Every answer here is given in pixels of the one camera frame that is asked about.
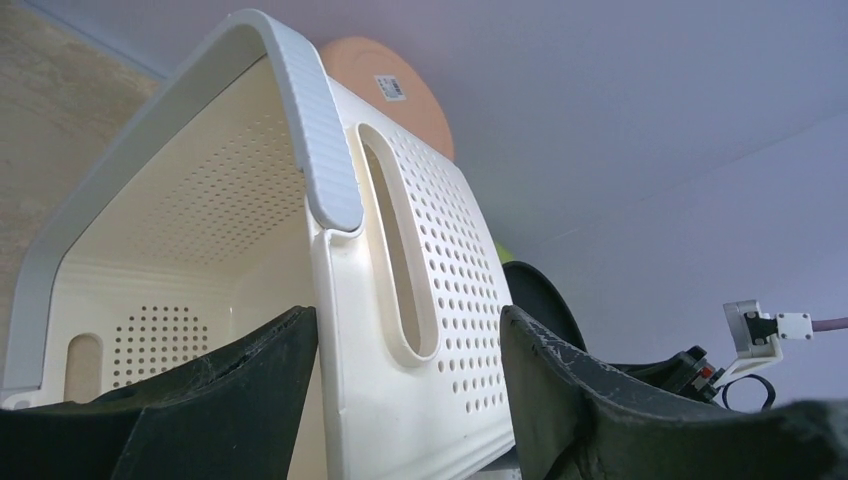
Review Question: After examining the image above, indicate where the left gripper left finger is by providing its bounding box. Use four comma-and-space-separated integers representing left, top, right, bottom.
1, 306, 318, 479

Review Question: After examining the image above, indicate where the tall black cylindrical bin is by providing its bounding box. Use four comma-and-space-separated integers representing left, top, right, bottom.
503, 260, 586, 351

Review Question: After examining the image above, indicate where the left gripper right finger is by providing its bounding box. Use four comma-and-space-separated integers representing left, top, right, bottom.
500, 306, 847, 479

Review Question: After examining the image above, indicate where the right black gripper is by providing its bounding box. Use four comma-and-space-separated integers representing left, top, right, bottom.
613, 346, 721, 403

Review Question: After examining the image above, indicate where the green plastic tub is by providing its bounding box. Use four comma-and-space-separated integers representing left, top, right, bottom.
495, 242, 514, 264

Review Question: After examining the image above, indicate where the cream plastic storage basket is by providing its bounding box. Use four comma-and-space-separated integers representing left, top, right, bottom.
1, 9, 514, 479

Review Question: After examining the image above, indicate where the large orange plastic bucket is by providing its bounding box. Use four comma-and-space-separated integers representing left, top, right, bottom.
319, 36, 455, 161

